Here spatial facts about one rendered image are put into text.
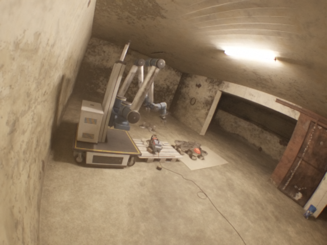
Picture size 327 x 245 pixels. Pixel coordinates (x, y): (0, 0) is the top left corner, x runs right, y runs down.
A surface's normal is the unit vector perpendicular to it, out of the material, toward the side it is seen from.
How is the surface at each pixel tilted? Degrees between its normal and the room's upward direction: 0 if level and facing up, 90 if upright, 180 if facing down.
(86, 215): 0
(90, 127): 90
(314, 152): 90
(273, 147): 90
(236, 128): 90
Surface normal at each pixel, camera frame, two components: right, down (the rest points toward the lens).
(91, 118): 0.48, 0.38
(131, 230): 0.34, -0.91
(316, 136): -0.80, -0.15
